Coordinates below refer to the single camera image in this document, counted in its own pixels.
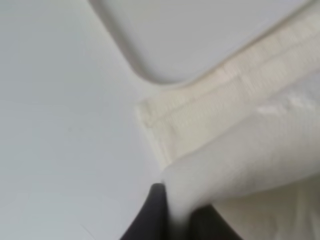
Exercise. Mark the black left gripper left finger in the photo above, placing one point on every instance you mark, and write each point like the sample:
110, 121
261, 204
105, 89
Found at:
157, 218

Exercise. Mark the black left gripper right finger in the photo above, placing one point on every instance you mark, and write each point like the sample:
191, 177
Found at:
207, 224

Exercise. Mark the cream white towel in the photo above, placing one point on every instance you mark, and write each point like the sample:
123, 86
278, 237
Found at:
245, 139

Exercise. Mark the white rectangular plastic tray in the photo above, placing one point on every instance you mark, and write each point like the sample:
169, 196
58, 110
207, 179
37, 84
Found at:
173, 42

